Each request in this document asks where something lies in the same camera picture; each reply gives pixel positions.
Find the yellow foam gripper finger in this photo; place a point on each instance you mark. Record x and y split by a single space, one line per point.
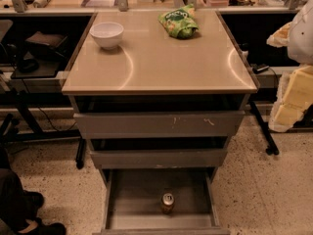
280 38
294 97

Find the orange soda can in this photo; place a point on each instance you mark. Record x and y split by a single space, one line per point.
167 203

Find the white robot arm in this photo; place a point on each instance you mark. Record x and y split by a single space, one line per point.
300 47

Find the grey middle drawer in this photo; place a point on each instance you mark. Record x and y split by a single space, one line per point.
158 158

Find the grey drawer cabinet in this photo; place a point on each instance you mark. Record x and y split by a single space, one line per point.
151 72

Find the grey open bottom drawer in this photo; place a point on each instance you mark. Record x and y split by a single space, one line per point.
133 203

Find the grey top drawer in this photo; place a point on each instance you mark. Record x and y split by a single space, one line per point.
158 125

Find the green chip bag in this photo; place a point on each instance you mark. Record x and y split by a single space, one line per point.
180 23

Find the white ceramic bowl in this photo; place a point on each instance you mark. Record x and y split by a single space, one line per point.
107 34

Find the black shoe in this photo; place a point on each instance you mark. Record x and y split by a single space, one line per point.
37 227

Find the dark trouser leg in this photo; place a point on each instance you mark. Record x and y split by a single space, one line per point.
18 208

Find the small black device with cable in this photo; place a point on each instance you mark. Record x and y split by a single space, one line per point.
257 69

